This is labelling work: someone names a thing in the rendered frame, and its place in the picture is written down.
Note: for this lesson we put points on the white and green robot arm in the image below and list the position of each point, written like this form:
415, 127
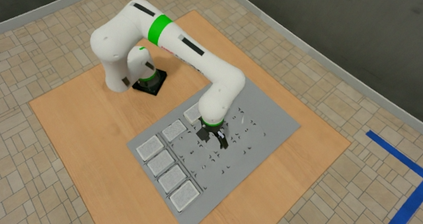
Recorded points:
114, 43

